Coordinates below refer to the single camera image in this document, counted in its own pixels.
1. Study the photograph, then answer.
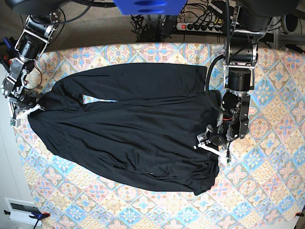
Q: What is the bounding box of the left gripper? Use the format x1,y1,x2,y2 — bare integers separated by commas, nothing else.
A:
193,113,249,165

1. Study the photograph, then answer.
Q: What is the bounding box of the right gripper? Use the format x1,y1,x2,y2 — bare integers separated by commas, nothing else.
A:
0,78,44,126

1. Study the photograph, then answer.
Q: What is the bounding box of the black t-shirt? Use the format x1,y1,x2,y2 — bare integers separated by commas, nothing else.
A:
28,63,219,195

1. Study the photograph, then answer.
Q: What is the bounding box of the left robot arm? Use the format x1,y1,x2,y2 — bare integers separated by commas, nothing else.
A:
197,0,300,165

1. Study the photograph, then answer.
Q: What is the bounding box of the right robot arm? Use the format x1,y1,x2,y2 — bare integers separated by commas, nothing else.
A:
0,0,66,127

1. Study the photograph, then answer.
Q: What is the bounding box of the patterned tablecloth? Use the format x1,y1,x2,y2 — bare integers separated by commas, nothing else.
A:
14,48,305,229

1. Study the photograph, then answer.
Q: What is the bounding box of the blue clamp upper left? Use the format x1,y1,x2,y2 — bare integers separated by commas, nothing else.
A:
0,37,17,73

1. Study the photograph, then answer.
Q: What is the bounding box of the blue clamp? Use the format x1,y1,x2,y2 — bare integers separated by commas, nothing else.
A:
0,37,17,73
4,210,50,229

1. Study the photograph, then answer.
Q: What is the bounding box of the white floor box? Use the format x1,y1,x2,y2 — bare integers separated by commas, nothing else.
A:
4,198,39,226

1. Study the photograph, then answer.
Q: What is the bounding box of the orange clamp lower right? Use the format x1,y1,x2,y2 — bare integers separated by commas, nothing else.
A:
295,212,305,217

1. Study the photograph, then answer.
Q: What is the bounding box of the blue clamp lower left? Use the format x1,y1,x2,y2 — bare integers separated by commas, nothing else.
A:
4,210,50,229

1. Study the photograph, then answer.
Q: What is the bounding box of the white power strip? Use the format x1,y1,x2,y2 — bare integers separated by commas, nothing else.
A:
176,22,222,33

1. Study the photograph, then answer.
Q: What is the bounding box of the white speaker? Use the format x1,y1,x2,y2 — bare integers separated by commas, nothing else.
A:
282,13,298,33

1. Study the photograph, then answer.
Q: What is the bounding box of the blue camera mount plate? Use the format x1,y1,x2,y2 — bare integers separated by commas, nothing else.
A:
113,0,187,15

